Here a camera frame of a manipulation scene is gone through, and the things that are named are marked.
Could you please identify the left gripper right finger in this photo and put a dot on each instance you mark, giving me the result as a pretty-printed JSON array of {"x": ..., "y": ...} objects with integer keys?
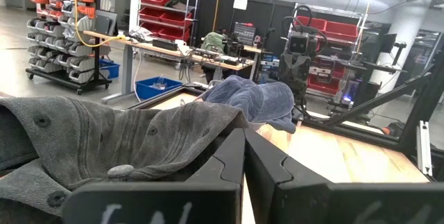
[{"x": 329, "y": 203}]

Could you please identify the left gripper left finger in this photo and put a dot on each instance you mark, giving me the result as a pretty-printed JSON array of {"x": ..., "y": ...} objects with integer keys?
[{"x": 173, "y": 203}]

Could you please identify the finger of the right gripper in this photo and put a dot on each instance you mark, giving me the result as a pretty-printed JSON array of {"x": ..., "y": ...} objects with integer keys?
[
  {"x": 303, "y": 90},
  {"x": 296, "y": 90}
]

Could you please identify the blue denim cap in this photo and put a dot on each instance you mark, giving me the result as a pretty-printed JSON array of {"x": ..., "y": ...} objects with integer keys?
[
  {"x": 277, "y": 102},
  {"x": 236, "y": 95}
]

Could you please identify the grey washed cap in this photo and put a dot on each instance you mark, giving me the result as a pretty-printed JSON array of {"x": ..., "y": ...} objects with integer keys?
[{"x": 86, "y": 137}]

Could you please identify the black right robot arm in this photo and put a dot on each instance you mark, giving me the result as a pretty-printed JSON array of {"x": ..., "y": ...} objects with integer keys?
[{"x": 314, "y": 45}]

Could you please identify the black monitor on arm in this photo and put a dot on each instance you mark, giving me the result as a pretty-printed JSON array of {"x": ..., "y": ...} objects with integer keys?
[{"x": 388, "y": 43}]

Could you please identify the computer tower blue light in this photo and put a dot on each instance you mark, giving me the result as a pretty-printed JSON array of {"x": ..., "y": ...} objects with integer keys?
[{"x": 350, "y": 94}]

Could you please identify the clear plastic bin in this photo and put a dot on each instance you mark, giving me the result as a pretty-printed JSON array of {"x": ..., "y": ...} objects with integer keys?
[{"x": 256, "y": 126}]

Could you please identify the black tool rack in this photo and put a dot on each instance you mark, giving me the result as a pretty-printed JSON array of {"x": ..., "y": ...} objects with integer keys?
[{"x": 245, "y": 33}]

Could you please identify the white paper sign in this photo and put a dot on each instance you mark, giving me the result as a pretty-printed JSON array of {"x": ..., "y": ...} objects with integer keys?
[{"x": 240, "y": 3}]

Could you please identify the green bag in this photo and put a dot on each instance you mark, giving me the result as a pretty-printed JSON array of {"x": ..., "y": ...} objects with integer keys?
[{"x": 212, "y": 42}]

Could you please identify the silver aluminium extrusion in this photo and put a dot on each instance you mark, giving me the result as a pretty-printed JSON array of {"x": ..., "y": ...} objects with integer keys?
[{"x": 425, "y": 147}]

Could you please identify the blue floor bin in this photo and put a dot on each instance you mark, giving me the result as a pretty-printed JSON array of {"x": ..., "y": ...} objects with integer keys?
[
  {"x": 110, "y": 68},
  {"x": 149, "y": 92}
]

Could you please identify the wooden workbench grey legs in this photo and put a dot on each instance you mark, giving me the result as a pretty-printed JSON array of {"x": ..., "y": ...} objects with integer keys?
[{"x": 166, "y": 51}]

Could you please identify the rolling parts bin rack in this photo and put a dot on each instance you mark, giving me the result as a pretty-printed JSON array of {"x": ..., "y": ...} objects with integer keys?
[{"x": 69, "y": 43}]

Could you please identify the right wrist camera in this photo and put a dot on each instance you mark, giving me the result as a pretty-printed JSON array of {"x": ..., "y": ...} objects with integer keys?
[{"x": 298, "y": 43}]

